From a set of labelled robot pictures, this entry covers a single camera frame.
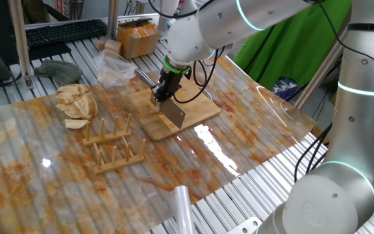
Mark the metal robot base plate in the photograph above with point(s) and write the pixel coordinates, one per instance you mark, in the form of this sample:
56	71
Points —
243	227

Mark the green fabric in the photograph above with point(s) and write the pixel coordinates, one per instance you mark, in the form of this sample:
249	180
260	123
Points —
287	52

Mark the wooden peg rack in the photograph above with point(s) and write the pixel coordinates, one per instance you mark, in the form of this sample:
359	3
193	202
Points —
115	161

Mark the clear plastic bag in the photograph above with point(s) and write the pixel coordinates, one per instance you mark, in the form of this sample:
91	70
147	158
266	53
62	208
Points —
115	70

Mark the aluminium frame post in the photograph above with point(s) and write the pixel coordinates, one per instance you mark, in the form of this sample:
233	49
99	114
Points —
112	19
21	42
320	74

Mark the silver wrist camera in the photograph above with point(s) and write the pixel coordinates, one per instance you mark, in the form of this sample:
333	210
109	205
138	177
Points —
166	22

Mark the grey green cloth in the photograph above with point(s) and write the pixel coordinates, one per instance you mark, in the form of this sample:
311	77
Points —
58	71

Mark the lotus root chunk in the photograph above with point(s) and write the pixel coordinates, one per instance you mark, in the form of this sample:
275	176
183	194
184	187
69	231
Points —
64	109
71	89

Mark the pale lotus wedge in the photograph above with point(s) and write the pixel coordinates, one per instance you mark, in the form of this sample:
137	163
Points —
76	123

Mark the blue patterned bag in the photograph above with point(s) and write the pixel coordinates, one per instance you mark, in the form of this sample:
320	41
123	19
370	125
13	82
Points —
285	88

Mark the black keyboard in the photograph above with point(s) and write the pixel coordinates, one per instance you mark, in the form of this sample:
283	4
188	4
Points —
65	32

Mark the clear plastic film roll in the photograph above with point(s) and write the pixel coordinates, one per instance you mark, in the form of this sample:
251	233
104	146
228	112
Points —
182	208

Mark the steel cleaver knife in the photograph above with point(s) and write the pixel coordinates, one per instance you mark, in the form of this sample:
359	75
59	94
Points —
174	113

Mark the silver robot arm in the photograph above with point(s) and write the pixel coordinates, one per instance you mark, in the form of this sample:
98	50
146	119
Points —
362	130

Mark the bamboo cutting board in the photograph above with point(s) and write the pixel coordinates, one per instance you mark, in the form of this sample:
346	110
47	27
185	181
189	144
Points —
200	107

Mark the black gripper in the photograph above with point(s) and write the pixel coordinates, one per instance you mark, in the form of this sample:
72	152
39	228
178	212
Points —
170	81

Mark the brown carton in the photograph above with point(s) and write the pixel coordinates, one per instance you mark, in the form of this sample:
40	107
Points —
336	97

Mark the marble pattern plastic sheet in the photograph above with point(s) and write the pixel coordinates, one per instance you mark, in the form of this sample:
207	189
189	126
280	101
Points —
76	188

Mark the small wooden block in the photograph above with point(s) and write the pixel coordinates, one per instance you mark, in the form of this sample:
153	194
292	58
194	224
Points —
100	45

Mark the black desk mat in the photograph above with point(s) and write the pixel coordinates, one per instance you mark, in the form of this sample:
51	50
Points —
49	51

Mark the taped cardboard box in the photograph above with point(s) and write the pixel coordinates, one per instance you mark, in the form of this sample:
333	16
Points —
137	37

